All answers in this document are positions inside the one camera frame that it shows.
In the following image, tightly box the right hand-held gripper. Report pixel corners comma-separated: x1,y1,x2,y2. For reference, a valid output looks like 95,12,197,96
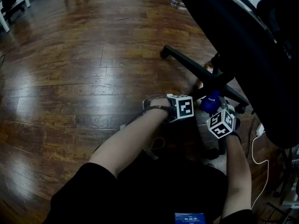
206,96,241,140

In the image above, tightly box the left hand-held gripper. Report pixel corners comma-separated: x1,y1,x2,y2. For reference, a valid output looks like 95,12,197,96
142,93,195,123

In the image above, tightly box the blue cloth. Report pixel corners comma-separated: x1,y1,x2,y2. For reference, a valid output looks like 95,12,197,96
199,90,222,114

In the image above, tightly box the black office chair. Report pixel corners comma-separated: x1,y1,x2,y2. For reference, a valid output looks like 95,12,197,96
160,0,299,161

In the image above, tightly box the person's left forearm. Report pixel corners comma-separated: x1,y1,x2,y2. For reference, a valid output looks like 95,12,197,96
88,98,175,178

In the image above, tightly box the person's right forearm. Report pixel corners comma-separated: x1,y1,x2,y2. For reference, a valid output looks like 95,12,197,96
221,133,253,219

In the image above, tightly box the white power adaptor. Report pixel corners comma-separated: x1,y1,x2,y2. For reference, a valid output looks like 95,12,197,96
256,122,266,137

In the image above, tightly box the grey metal rack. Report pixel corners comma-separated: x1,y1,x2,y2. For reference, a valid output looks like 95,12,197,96
280,146,299,224

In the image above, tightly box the black metal stand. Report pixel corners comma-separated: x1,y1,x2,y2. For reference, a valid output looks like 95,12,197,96
273,148,292,198

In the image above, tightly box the phone with blue screen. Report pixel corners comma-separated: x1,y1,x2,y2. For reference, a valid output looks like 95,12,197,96
174,212,207,224

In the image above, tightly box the silver-edged flat device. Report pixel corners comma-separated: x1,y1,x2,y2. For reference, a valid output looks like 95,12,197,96
224,0,278,43

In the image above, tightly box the black left wrist strap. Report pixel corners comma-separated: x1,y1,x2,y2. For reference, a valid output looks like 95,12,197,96
149,105,172,112

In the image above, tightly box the thin black cable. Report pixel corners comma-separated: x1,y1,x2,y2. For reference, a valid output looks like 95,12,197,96
245,115,259,160

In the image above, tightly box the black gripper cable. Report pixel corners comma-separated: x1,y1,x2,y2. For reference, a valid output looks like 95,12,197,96
126,108,152,128

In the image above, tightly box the white cable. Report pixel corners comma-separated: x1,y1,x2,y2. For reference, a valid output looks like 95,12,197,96
251,134,270,210

